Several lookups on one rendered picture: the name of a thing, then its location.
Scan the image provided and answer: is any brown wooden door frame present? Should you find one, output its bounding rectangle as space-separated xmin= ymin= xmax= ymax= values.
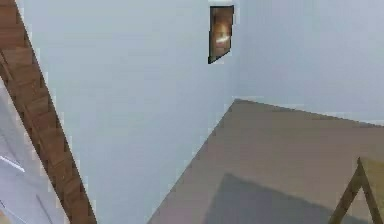
xmin=0 ymin=0 xmax=98 ymax=224

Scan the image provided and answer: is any dark framed wall picture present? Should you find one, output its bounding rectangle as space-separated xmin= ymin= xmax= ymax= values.
xmin=207 ymin=4 xmax=235 ymax=65

